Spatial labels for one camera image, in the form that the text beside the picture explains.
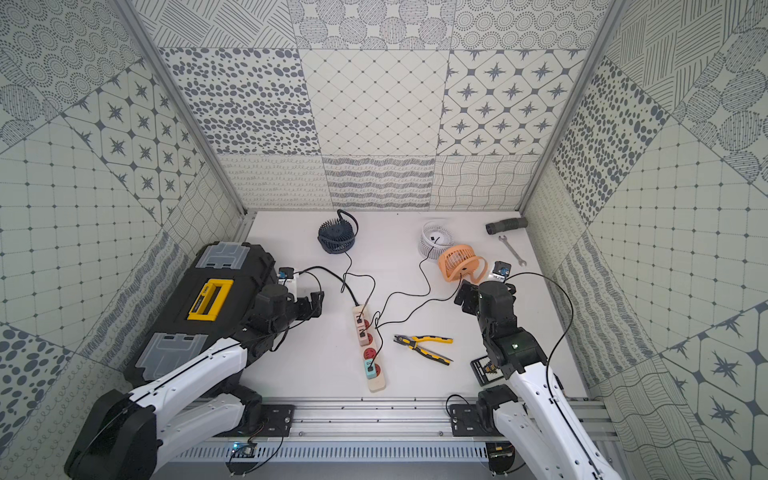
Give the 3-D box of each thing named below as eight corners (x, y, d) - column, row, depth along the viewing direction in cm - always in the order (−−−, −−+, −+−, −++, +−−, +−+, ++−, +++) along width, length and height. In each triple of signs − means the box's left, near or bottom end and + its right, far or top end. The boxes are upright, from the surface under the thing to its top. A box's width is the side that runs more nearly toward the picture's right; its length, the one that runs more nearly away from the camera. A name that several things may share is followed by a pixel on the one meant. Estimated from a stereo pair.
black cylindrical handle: (488, 234, 114) (490, 229, 112) (484, 228, 117) (486, 222, 114) (526, 227, 117) (529, 221, 114) (521, 220, 119) (524, 215, 117)
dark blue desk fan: (333, 259, 106) (330, 248, 101) (314, 236, 113) (311, 225, 108) (365, 240, 112) (364, 228, 107) (346, 219, 119) (343, 207, 114)
